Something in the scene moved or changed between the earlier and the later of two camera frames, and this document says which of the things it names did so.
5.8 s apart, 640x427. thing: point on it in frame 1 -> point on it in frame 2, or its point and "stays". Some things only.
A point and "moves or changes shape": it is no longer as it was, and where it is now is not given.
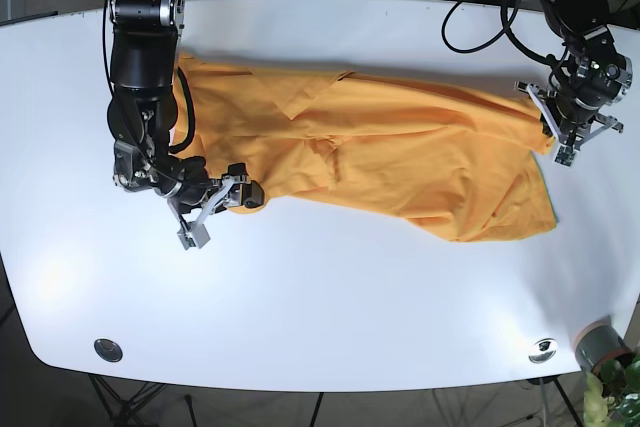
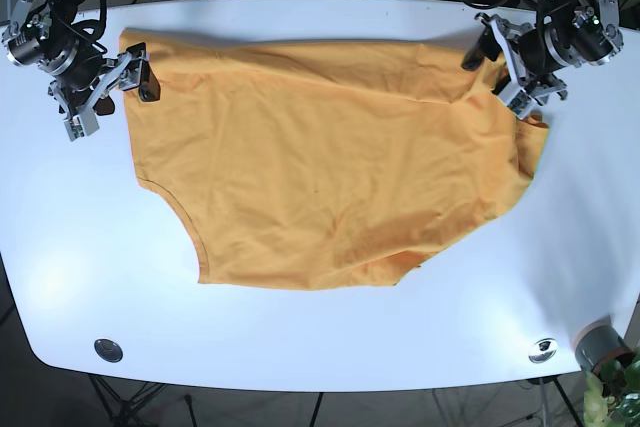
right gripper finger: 249,195 -> 141,75
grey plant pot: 598,343 stays
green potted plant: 612,398 stays
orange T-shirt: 461,164 moves or changes shape
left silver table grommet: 108,350 stays
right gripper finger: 193,234 -> 86,123
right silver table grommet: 543,350 stays
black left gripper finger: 549,124 -> 489,43
